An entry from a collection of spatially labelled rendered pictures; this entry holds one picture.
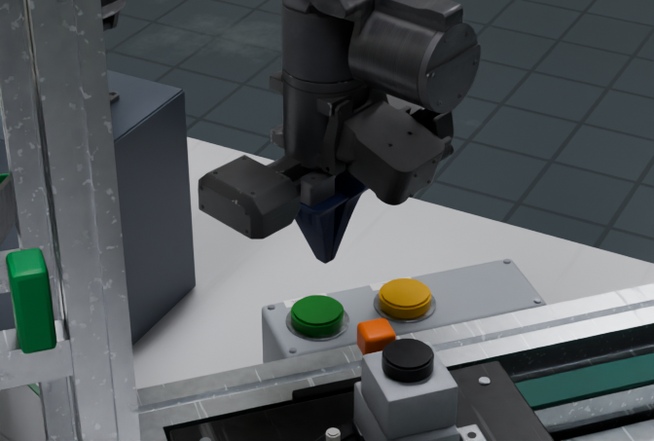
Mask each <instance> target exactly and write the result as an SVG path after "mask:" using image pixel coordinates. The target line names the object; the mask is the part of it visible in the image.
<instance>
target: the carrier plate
mask: <svg viewBox="0 0 654 441"><path fill-rule="evenodd" d="M449 372H450V374H451V375H452V377H453V378H454V380H455V382H456V384H457V386H458V395H457V409H456V423H455V426H458V427H464V426H468V425H472V424H476V425H477V426H478V427H479V429H480V430H481V432H482V433H483V435H484V436H485V438H486V440H487V441H554V439H553V438H552V436H551V435H550V433H549V432H548V431H547V429H546V428H545V426H544V425H543V423H542V422H541V421H540V419H539V418H538V417H537V416H536V414H535V413H534V411H533V410H532V409H531V407H530V406H529V404H528V403H527V401H526V399H525V398H524V397H523V395H522V394H521V392H520V391H519V389H518V388H517V386H516V385H515V384H514V382H513V381H512V379H511V378H510V376H509V375H508V374H507V372H506V371H505V369H504V368H503V366H502V365H501V363H500V362H499V361H497V360H496V361H492V362H488V363H483V364H478V365H474V366H469V367H464V368H460V369H455V370H451V371H449ZM353 415H354V391H351V392H347V393H342V394H337V395H333V396H328V397H323V398H319V399H314V400H310V401H305V402H301V403H296V404H291V405H287V406H282V407H277V408H273V409H269V410H264V411H260V412H255V413H250V414H246V415H241V416H236V417H232V418H227V419H223V420H219V421H214V422H209V423H201V424H196V425H192V426H187V427H182V428H177V429H173V430H171V431H170V433H169V434H170V441H315V440H316V439H318V438H319V437H320V436H322V435H324V434H325V433H326V430H328V429H329V428H333V427H334V428H336V427H338V426H341V425H343V424H346V423H350V422H352V419H353Z"/></svg>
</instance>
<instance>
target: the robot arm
mask: <svg viewBox="0 0 654 441"><path fill-rule="evenodd" d="M100 1H101V12H102V22H103V31H105V30H107V29H112V28H115V27H117V24H118V19H119V15H120V10H121V9H122V8H123V7H124V5H125V3H126V0H100ZM462 17H463V7H462V6H461V4H459V3H456V2H454V1H451V0H281V30H282V70H281V71H278V72H276V73H274V74H272V75H270V90H272V91H275V92H278V93H280V94H282V97H283V124H282V125H280V126H278V127H276V128H274V129H271V143H273V144H275V145H277V146H279V147H281V148H283V149H284V154H285V156H284V157H282V158H280V159H278V160H276V161H274V162H272V163H270V164H268V165H263V164H261V163H259V162H257V161H255V160H253V159H251V158H250V157H248V156H246V155H243V156H241V157H239V158H237V159H235V160H232V161H230V162H228V163H226V164H224V165H221V166H219V167H217V168H215V169H213V170H211V171H209V172H208V173H206V174H205V175H204V176H203V177H201V178H200V179H199V184H198V195H199V210H201V211H202V212H204V213H206V214H208V215H209V216H211V217H213V218H215V219H216V220H218V221H220V222H222V223H223V224H225V225H227V226H229V227H230V228H232V229H234V230H236V231H237V232H239V233H241V234H243V235H244V236H246V237H248V238H250V239H265V238H267V237H269V236H270V235H272V234H274V233H276V232H278V231H280V230H281V229H283V228H285V227H287V226H289V225H291V224H292V223H293V221H294V219H295V221H296V222H297V224H298V226H299V228H300V230H301V232H302V233H303V235H304V237H305V239H306V241H307V242H308V244H309V247H310V249H311V251H312V252H313V254H314V256H315V258H316V259H317V260H319V261H320V262H322V263H324V264H327V263H329V262H330V261H332V260H334V259H335V257H336V254H337V252H338V249H339V247H340V244H341V241H342V239H343V236H344V234H345V230H346V227H347V225H348V222H349V220H350V217H351V215H352V212H353V210H354V208H355V207H356V205H357V203H358V201H359V199H360V197H361V195H362V194H363V193H364V192H366V191H367V190H369V189H370V190H372V191H373V192H374V193H375V194H376V196H377V198H378V199H379V200H381V201H382V202H384V203H386V204H389V205H399V204H401V203H403V202H405V201H406V200H407V199H408V198H412V197H413V196H414V194H415V193H416V192H418V191H419V190H421V189H422V188H426V187H428V186H429V185H430V184H431V183H432V181H433V178H434V176H435V173H436V170H437V167H438V165H439V163H440V162H442V161H443V160H444V159H446V158H447V157H449V156H450V155H452V154H453V153H454V147H453V145H452V144H451V142H452V139H453V137H454V123H453V114H452V110H454V109H455V108H456V107H457V105H458V104H459V103H460V102H461V101H462V100H463V98H464V97H465V96H466V95H467V94H468V92H469V90H470V88H471V86H472V84H473V82H474V79H475V77H476V74H477V70H478V67H479V62H480V56H481V45H479V44H478V41H477V35H476V33H475V31H474V29H473V28H472V27H471V26H470V25H469V24H467V23H464V22H462Z"/></svg>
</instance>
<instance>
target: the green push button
mask: <svg viewBox="0 0 654 441"><path fill-rule="evenodd" d="M344 321H345V310H344V307H343V305H342V304H341V303H340V302H339V301H337V300H335V299H334V298H332V297H329V296H325V295H310V296H307V297H304V298H302V299H300V300H298V301H297V302H296V303H295V304H294V305H293V306H292V308H291V323H292V325H293V327H294V328H295V329H296V330H298V331H299V332H301V333H303V334H306V335H311V336H324V335H329V334H332V333H334V332H336V331H338V330H339V329H340V328H341V327H342V326H343V324H344Z"/></svg>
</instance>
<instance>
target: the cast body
mask: <svg viewBox="0 0 654 441"><path fill-rule="evenodd" d="M457 395H458V386H457V384H456V382H455V380H454V378H453V377H452V375H451V374H450V372H449V371H448V369H447V368H446V366H445V364H444V363H443V361H442V360H441V358H440V357H439V355H438V354H437V352H436V351H435V349H434V348H433V347H432V345H431V344H430V343H429V342H422V341H419V340H416V339H399V340H395V341H393V342H391V343H389V344H388V345H386V346H385V347H384V349H383V350H382V351H378V352H373V353H368V354H365V355H363V356H362V374H361V382H357V383H355V384H354V415H353V418H354V420H355V422H356V424H357V426H358V428H359V430H360V432H361V433H362V435H363V437H364V439H365V441H459V440H460V433H459V431H458V429H457V427H456V426H455V423H456V409H457Z"/></svg>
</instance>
